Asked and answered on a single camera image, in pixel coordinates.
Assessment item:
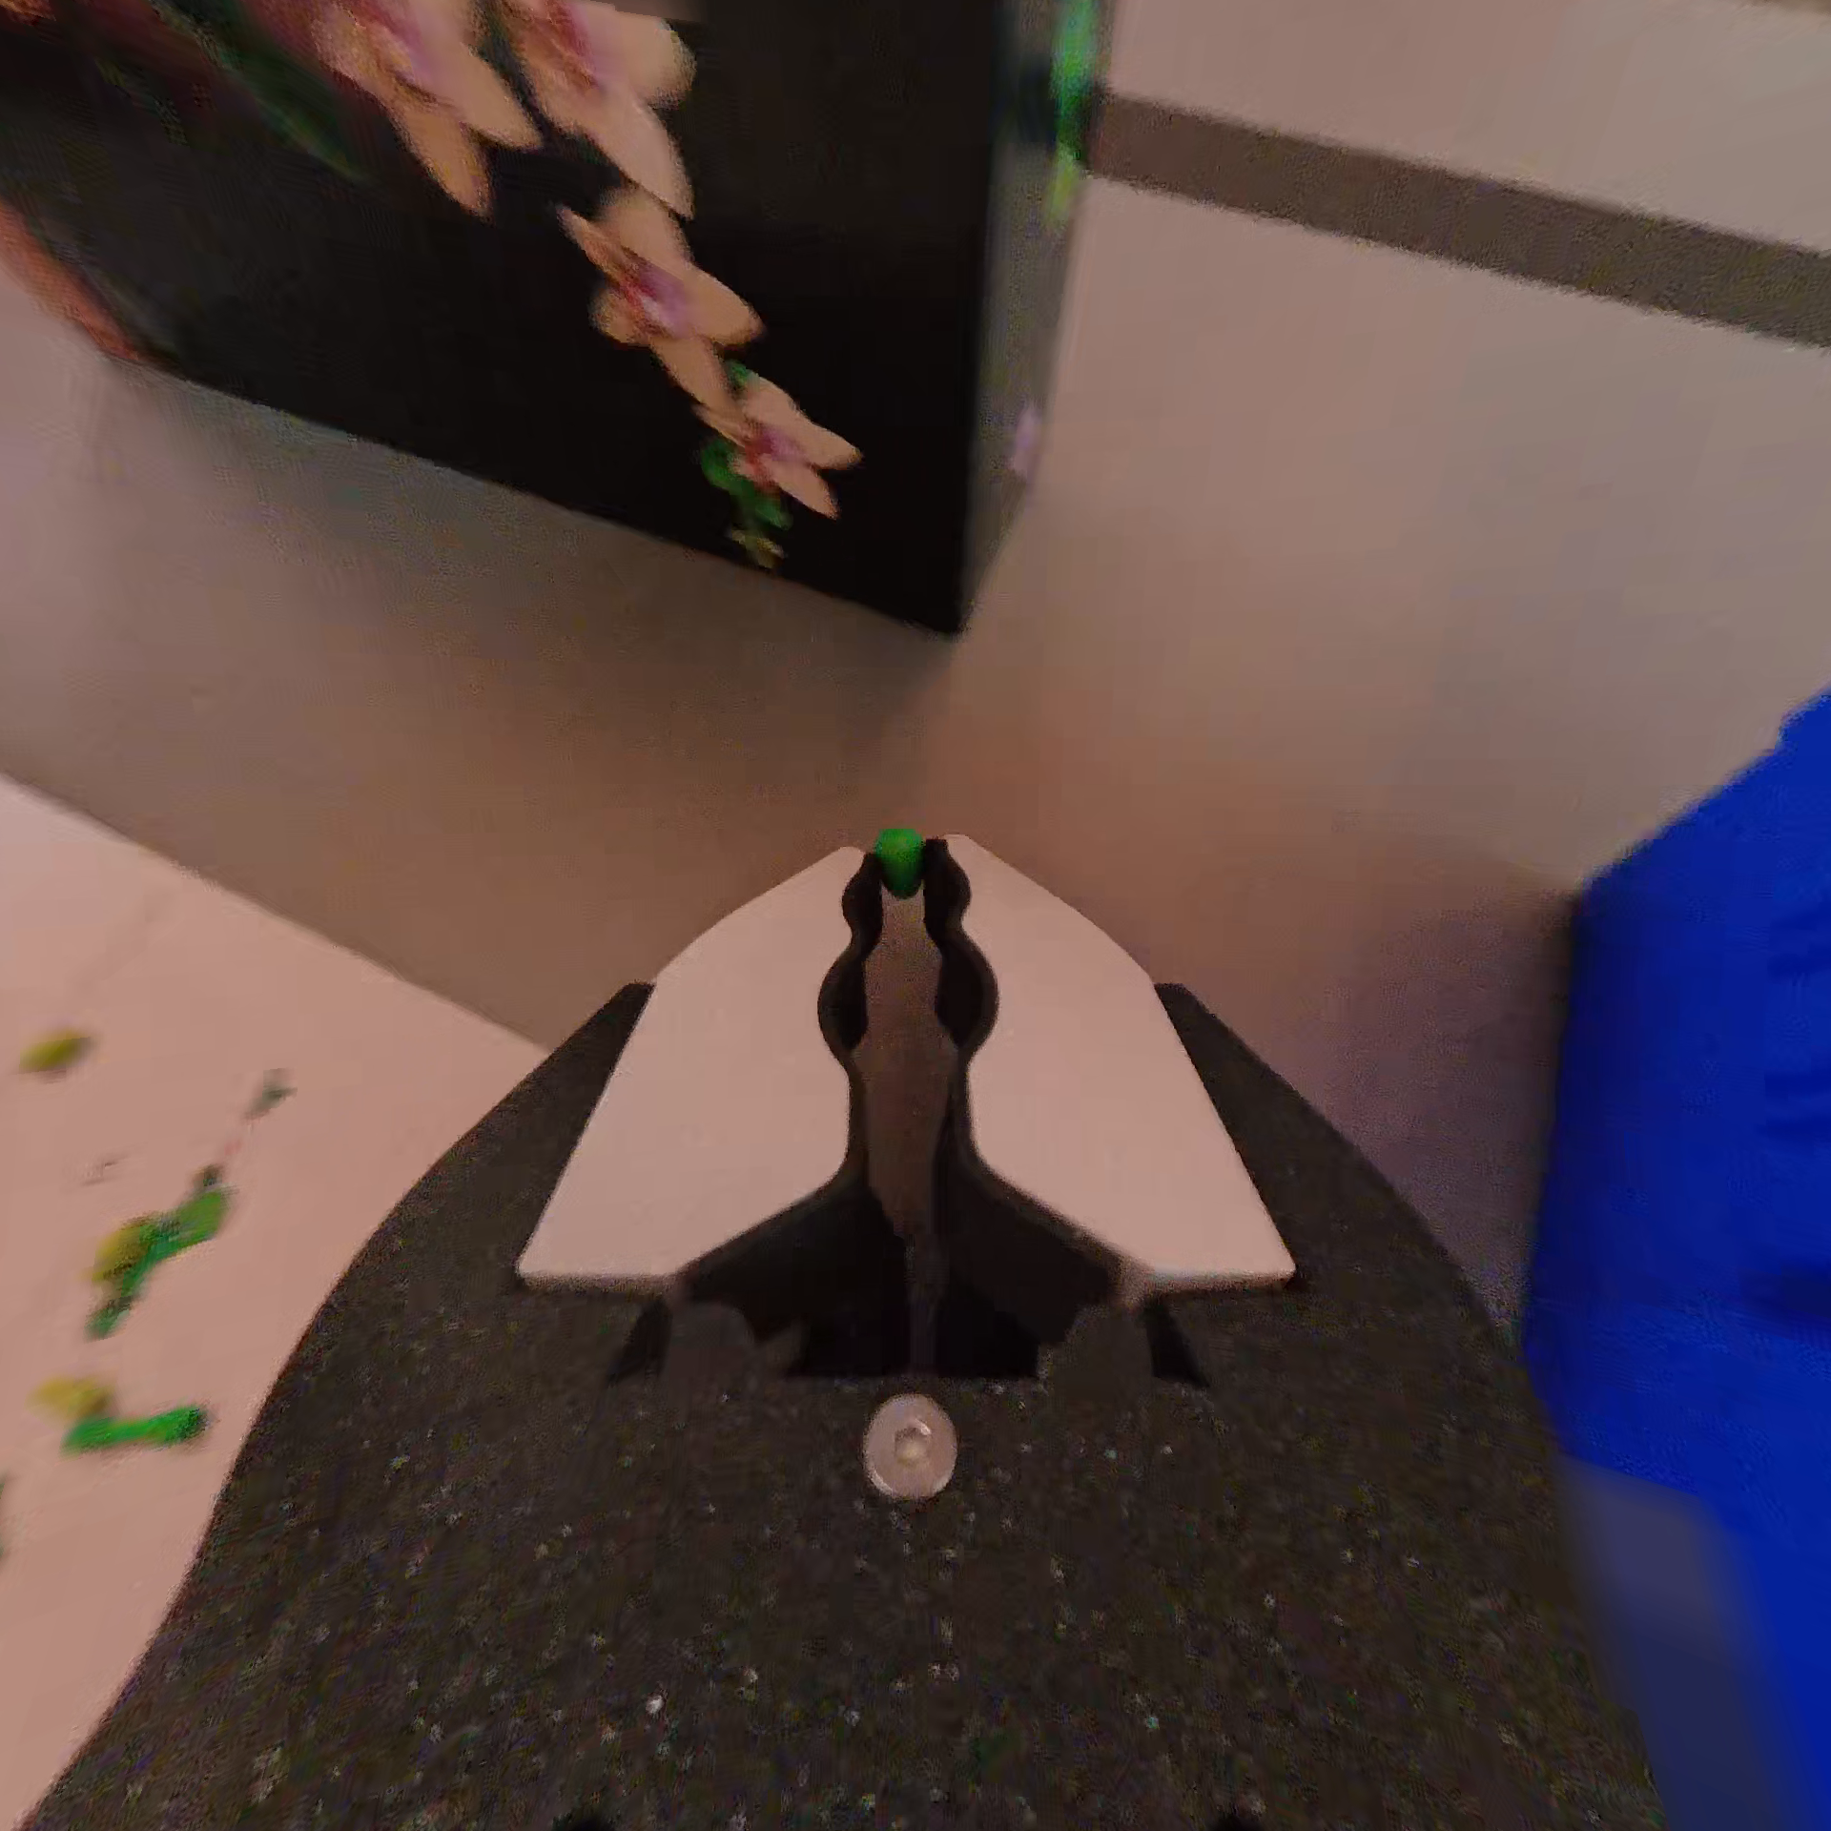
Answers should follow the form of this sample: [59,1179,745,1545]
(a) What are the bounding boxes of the blue plastic bin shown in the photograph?
[1525,694,1831,1831]

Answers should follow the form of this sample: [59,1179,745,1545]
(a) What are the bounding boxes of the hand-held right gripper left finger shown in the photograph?
[514,841,909,1311]

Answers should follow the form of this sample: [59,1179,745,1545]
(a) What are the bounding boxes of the black orchid print box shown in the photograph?
[0,0,1104,633]

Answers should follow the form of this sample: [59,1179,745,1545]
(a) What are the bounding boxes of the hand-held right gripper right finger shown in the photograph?
[923,834,1299,1312]

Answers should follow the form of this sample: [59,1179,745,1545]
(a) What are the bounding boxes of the green toy bar piece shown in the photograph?
[61,1407,213,1458]

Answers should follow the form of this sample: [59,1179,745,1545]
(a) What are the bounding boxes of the grey desk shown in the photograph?
[0,0,1831,1348]

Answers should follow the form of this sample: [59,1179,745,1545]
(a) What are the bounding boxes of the open instruction booklet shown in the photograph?
[0,778,552,1831]

